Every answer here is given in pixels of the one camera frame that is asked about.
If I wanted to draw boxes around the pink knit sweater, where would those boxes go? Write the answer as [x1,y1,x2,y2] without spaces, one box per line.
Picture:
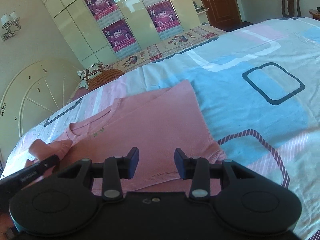
[29,80,226,192]

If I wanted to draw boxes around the person's left hand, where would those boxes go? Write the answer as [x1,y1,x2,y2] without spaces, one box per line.
[0,213,14,240]

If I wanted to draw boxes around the cream round headboard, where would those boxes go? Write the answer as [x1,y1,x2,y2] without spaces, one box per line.
[1,59,80,167]

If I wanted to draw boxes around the white patterned bed sheet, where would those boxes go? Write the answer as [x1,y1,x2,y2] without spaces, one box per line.
[3,17,319,239]

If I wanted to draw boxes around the patterned pillow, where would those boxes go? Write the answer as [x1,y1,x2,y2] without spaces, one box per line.
[78,62,113,89]

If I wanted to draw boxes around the orange knit cushion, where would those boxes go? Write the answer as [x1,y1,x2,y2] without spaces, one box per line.
[88,69,125,92]

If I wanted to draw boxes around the floral yellow bed cover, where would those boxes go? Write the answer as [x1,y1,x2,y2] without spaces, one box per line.
[109,25,227,72]

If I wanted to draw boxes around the cream wardrobe with posters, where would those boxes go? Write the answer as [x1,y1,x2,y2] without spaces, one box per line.
[42,0,201,68]

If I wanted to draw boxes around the wooden side table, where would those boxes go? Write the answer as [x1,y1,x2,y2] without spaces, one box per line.
[309,9,320,21]

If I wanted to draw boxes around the brown wooden door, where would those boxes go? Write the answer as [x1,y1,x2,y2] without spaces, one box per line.
[202,0,242,31]

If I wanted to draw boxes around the dark wooden chair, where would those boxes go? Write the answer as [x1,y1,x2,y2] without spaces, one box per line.
[281,0,302,18]

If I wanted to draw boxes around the wall lamp sconce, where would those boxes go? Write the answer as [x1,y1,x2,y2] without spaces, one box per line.
[1,11,21,41]

